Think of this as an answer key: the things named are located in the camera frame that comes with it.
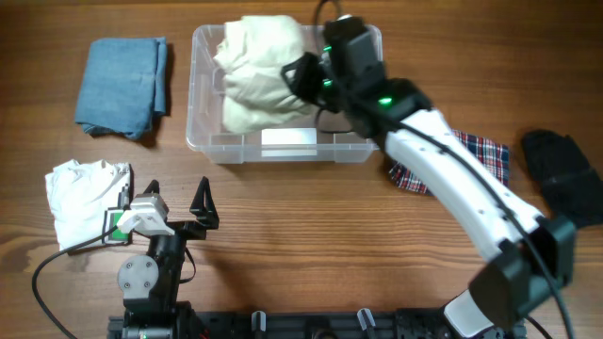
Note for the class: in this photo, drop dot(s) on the clear plastic storage bin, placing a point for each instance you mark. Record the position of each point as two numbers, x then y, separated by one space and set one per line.
206 134

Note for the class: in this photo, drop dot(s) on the cream cloth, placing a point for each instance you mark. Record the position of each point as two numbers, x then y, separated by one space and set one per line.
252 54

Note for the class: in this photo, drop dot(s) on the blue denim jeans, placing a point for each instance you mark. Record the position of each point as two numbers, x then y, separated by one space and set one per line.
124 87

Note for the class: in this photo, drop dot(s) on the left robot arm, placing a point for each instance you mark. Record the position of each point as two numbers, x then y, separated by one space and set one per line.
150 282

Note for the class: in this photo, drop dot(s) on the black garment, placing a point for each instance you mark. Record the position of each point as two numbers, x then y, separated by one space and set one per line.
568 182

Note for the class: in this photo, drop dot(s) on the white label in bin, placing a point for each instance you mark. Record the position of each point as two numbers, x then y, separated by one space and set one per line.
289 136

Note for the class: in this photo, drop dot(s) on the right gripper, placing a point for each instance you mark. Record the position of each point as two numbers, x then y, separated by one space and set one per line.
309 81

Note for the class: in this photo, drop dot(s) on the white t-shirt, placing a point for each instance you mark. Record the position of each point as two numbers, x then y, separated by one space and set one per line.
86 198

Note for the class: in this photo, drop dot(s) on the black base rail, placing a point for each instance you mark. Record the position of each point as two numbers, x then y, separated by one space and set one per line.
228 325

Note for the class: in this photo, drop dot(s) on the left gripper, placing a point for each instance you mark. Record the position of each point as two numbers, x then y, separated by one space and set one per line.
205 213

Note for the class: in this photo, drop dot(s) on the plaid shirt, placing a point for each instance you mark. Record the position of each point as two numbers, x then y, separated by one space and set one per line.
494 156

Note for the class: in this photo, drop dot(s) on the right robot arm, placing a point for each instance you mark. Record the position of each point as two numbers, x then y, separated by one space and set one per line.
528 257

